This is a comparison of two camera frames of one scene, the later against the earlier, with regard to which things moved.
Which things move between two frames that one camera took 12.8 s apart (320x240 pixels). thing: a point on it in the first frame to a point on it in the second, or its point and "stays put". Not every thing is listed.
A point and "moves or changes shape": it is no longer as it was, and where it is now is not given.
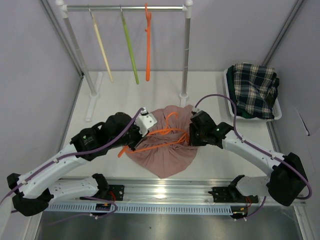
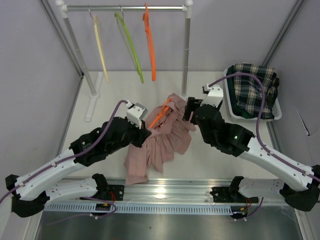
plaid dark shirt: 254,89 stays put
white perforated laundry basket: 276,109 stays put
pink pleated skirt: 165,149 moves or changes shape
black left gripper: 140,138 stays put
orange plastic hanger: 157,139 to 162,112
